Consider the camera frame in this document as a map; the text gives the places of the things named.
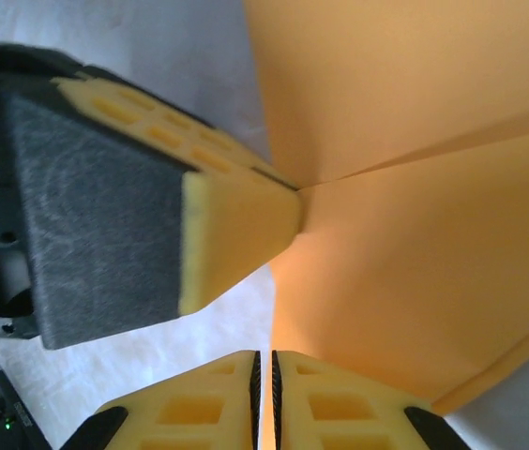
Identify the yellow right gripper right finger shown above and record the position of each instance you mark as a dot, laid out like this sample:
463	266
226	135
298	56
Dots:
295	398

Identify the black board with green light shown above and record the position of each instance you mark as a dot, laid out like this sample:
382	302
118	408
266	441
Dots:
16	422

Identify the orange paper sheet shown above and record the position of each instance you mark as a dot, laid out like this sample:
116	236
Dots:
410	258

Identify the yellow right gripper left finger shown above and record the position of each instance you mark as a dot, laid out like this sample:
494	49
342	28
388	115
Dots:
238	398

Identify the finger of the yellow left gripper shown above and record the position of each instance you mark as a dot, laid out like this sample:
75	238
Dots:
185	136
241	225

